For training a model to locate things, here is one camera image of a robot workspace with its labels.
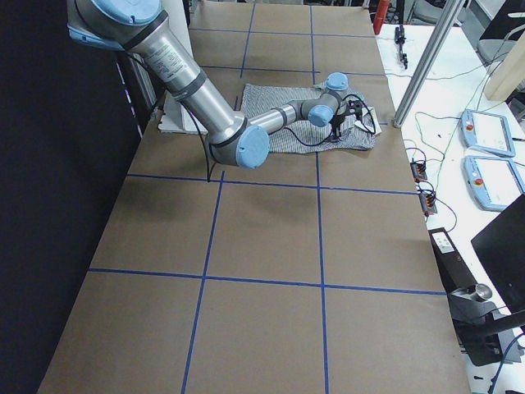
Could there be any red cylinder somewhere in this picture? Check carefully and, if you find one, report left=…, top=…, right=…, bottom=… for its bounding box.
left=372, top=0, right=390, bottom=35

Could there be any aluminium frame post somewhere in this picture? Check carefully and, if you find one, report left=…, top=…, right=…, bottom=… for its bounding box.
left=393, top=0, right=464, bottom=128

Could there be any black grabber tool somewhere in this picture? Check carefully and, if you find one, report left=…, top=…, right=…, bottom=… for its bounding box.
left=395, top=23, right=409, bottom=70

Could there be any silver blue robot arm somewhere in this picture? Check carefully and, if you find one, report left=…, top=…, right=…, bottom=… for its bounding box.
left=67, top=1, right=349, bottom=169

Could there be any lower teach pendant tablet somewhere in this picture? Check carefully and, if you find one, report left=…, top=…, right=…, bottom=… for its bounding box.
left=463, top=156, right=524, bottom=212

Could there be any orange connector block near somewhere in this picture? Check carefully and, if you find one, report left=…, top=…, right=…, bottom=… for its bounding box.
left=418, top=190, right=437, bottom=218

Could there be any orange connector block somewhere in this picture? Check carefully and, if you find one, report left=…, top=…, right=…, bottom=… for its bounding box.
left=418, top=190, right=437, bottom=218
left=410, top=161, right=427, bottom=183

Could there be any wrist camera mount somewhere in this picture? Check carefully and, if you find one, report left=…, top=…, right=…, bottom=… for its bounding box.
left=345, top=101, right=363, bottom=121

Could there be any black box with label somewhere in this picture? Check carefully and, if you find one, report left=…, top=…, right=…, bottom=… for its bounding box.
left=428, top=227, right=476, bottom=293

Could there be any upper teach pendant tablet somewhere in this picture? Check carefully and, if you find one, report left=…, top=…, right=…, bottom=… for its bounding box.
left=460, top=109, right=515, bottom=158

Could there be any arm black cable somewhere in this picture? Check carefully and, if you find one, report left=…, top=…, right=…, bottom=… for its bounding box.
left=285, top=94, right=377, bottom=146

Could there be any orange connector block far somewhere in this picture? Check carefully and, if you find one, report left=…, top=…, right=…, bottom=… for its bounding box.
left=410, top=161, right=427, bottom=183

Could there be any black monitor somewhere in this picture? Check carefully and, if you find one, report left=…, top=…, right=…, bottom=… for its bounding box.
left=471, top=195, right=524, bottom=312

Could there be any black stand with metal cup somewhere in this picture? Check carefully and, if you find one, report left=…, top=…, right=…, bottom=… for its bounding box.
left=447, top=288, right=524, bottom=367

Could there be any striped polo shirt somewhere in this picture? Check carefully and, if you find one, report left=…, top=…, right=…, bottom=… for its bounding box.
left=240, top=82, right=376, bottom=154

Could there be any teach pendant tablet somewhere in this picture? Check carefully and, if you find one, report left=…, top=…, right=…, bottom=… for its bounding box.
left=460, top=109, right=515, bottom=158
left=463, top=156, right=524, bottom=212

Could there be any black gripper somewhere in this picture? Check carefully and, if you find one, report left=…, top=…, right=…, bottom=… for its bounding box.
left=331, top=114, right=346, bottom=140

